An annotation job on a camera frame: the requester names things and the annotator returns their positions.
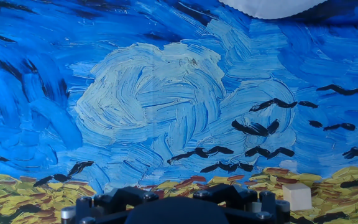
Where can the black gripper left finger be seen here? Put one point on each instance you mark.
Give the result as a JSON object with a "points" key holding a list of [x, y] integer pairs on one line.
{"points": [[104, 205]]}

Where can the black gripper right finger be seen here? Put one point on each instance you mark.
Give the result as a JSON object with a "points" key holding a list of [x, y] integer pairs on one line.
{"points": [[253, 205]]}

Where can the small wooden block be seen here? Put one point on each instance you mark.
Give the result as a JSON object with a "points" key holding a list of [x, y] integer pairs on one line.
{"points": [[297, 197]]}

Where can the painted wheatfield cloth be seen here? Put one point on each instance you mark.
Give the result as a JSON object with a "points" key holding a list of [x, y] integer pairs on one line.
{"points": [[166, 93]]}

